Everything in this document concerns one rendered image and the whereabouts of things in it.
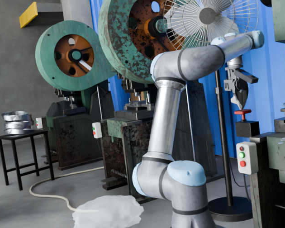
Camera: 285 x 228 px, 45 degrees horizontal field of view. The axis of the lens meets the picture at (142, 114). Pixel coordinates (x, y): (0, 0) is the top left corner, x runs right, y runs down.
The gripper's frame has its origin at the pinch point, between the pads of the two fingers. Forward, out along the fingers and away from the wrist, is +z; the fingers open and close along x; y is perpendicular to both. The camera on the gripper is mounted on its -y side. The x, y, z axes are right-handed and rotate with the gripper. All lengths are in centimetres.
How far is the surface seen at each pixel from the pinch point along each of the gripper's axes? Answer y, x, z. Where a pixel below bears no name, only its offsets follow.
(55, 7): 502, -83, -165
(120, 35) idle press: 99, 8, -52
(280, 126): -14.2, -8.0, 10.3
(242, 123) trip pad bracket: -1.6, 3.0, 7.5
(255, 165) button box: -12.6, 8.6, 24.7
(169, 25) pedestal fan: 66, -11, -51
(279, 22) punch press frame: -16.6, -10.0, -36.4
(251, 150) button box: -12.7, 10.6, 17.7
